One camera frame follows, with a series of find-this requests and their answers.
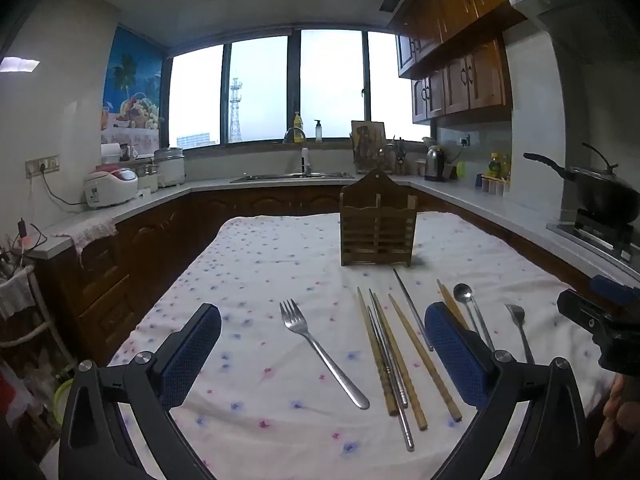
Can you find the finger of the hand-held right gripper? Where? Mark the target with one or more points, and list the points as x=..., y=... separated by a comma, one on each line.
x=582, y=312
x=612, y=289

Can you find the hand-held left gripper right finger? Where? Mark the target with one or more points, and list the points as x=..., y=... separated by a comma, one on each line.
x=455, y=355

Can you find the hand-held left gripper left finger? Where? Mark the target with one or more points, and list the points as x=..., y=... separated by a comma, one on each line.
x=197, y=345

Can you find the wooden chopstick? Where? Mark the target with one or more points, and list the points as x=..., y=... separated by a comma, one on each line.
x=446, y=296
x=425, y=357
x=370, y=332
x=400, y=360

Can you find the metal chopstick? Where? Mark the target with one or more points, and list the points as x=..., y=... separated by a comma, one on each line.
x=412, y=310
x=400, y=410
x=381, y=320

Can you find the wooden utensil holder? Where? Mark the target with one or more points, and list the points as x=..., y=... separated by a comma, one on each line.
x=377, y=220

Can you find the person's right hand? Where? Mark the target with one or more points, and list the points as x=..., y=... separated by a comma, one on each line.
x=622, y=410

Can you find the gas stove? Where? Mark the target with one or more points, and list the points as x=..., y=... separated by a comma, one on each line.
x=595, y=237

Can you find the steel spoon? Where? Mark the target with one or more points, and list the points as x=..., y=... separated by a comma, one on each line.
x=465, y=294

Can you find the small steel fork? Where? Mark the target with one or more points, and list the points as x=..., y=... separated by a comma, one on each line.
x=517, y=317

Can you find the black wok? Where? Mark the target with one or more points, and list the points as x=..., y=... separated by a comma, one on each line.
x=600, y=190

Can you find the floral white tablecloth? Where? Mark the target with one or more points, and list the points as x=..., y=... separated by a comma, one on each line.
x=250, y=260

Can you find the wooden lower cabinets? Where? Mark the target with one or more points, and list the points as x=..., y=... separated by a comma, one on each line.
x=150, y=245

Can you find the wooden cabinets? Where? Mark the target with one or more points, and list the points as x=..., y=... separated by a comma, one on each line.
x=150, y=245
x=465, y=35

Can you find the large steel fork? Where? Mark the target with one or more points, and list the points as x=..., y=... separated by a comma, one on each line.
x=320, y=355

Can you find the row of spice jars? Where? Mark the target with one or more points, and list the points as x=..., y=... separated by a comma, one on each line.
x=497, y=186

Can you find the pink patterned cloth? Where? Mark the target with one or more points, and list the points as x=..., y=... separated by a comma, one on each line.
x=87, y=232

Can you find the yellow oil bottle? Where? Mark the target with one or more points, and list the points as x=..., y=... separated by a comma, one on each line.
x=494, y=166

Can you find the white steamer pot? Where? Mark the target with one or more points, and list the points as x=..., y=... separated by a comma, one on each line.
x=169, y=167

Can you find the white red rice cooker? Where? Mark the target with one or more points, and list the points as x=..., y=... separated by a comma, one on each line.
x=110, y=187

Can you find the green scrubber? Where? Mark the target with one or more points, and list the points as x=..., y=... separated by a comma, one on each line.
x=460, y=169

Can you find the steel sink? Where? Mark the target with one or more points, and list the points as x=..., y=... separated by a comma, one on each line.
x=280, y=177

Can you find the white storage rack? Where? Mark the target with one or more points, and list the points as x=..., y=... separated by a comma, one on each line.
x=20, y=285

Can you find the steel electric kettle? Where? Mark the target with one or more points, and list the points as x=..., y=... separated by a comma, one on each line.
x=435, y=165

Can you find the countertop utensil rack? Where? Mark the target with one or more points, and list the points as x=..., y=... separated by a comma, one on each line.
x=385, y=160

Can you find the steel faucet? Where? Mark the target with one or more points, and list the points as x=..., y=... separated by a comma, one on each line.
x=305, y=157

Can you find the wooden cutting board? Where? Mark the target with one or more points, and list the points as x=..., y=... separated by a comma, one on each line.
x=367, y=145

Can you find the lattice radio tower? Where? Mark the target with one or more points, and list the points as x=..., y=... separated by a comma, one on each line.
x=235, y=110

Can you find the clear soap dispenser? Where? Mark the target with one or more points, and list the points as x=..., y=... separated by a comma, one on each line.
x=318, y=132

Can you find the yellow dish soap bottle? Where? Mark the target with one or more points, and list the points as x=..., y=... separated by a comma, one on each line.
x=298, y=120

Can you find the wooden upper cabinets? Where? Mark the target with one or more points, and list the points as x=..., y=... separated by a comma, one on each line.
x=465, y=35

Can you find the kitchen window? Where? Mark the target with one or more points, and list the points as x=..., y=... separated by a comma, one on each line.
x=325, y=80

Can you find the ceiling vent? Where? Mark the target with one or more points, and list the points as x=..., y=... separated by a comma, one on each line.
x=391, y=2

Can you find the small wall socket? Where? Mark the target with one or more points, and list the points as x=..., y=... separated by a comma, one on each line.
x=464, y=140

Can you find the wall power outlet strip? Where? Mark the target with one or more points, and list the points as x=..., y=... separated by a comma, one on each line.
x=42, y=166

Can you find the tropical fruit wall poster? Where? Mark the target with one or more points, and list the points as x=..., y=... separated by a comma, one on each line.
x=132, y=90

